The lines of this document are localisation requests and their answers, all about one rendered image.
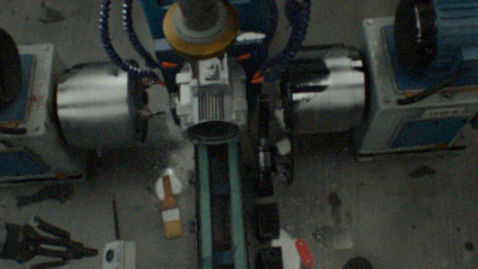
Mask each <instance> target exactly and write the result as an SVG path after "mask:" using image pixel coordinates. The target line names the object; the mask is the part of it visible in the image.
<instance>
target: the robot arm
mask: <svg viewBox="0 0 478 269"><path fill-rule="evenodd" d="M35 227H36V228H38V229H40V230H43V231H44V232H47V233H49V234H51V235H54V236H56V237H59V238H52V237H47V236H45V235H40V234H39V233H38V232H37V231H36V230H35V229H34V228H35ZM41 244H45V245H51V246H57V247H65V248H66V251H65V250H54V249H49V248H45V247H41V246H40V245H41ZM98 254H99V249H97V248H92V247H84V243H82V242H77V241H75V240H72V239H71V233H70V232H68V231H66V230H64V229H61V228H59V227H57V226H54V225H52V224H50V223H47V222H45V221H44V220H43V219H42V218H40V217H39V216H38V215H35V216H33V217H30V218H29V221H28V223H25V224H23V225H19V224H15V223H7V222H5V221H4V220H3V219H2V218H0V259H4V260H11V261H16V262H18V263H20V264H23V266H24V268H25V269H47V268H56V267H61V266H64V265H67V264H69V260H70V259H77V260H79V259H82V258H84V256H86V257H93V256H97V255H98ZM35 256H48V257H54V258H61V260H57V261H53V262H44V263H39V264H35V263H34V262H32V263H30V262H29V261H30V260H32V259H33V258H34V257H35Z"/></svg>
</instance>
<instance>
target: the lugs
mask: <svg viewBox="0 0 478 269"><path fill-rule="evenodd" d="M228 59H229V67H231V68H232V69H233V68H234V67H236V66H237V59H236V58H233V57H231V56H230V57H229V58H228ZM184 69H185V70H187V71H188V72H189V71H190V63H188V62H185V63H184ZM229 122H232V123H238V122H240V114H237V113H235V112H233V113H231V114H230V115H229ZM184 124H185V125H186V126H192V125H193V124H195V117H194V116H191V115H188V116H187V117H185V118H184ZM241 139H242V135H240V136H239V137H237V138H235V139H234V140H233V141H236V142H237V141H239V140H241ZM190 143H194V144H198V143H200V142H197V141H194V140H192V139H190Z"/></svg>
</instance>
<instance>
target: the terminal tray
mask: <svg viewBox="0 0 478 269"><path fill-rule="evenodd" d="M222 62H223V71H221V69H222V68H221V67H220V66H221V64H220V60H219V59H217V58H212V59H208V61H193V62H192V64H193V71H194V73H192V69H191V68H190V87H191V92H192V95H193V97H194V98H195V97H197V94H198V95H199V96H200V93H201V94H202V95H203V92H204V93H205V94H207V92H208V94H210V91H211V94H217V93H218V94H220V92H221V94H223V92H224V94H225V95H227V96H228V95H229V94H230V84H229V59H228V55H227V54H226V52H225V57H224V59H222ZM222 79H225V81H222ZM193 81H196V83H195V84H194V83H193ZM213 91H214V92H213Z"/></svg>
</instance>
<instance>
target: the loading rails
mask: <svg viewBox="0 0 478 269"><path fill-rule="evenodd" d="M227 147H228V159H229V182H221V183H212V178H211V145H210V144H209V143H208V144H206V143H205V144H204V143H198V144H193V159H194V169H188V170H187V178H188V182H189V183H195V185H194V186H193V187H194V188H195V207H196V215H194V217H195V218H194V219H189V232H190V233H193V232H196V247H195V248H196V257H197V269H216V268H227V267H235V269H261V268H250V262H249V245H250V243H249V242H248V232H247V229H253V228H258V216H257V214H248V211H246V201H245V191H244V184H246V182H245V181H244V180H243V179H253V178H254V170H253V164H246V165H243V160H242V155H243V152H242V150H241V140H239V141H237V142H236V141H233V140H230V141H229V142H227ZM225 198H226V199H228V198H231V208H232V232H233V244H234V250H228V251H218V252H215V244H214V212H213V200H218V199H225Z"/></svg>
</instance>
